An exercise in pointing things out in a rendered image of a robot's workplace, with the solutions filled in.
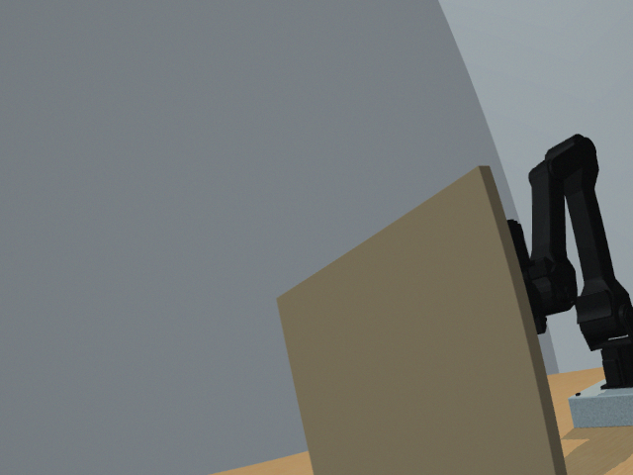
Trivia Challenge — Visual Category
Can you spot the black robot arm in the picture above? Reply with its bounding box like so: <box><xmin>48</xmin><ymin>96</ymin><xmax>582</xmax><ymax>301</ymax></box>
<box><xmin>507</xmin><ymin>134</ymin><xmax>633</xmax><ymax>390</ymax></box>

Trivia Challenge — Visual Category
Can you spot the tan flat board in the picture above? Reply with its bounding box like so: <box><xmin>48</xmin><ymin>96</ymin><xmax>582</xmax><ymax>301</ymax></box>
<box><xmin>276</xmin><ymin>165</ymin><xmax>568</xmax><ymax>475</ymax></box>

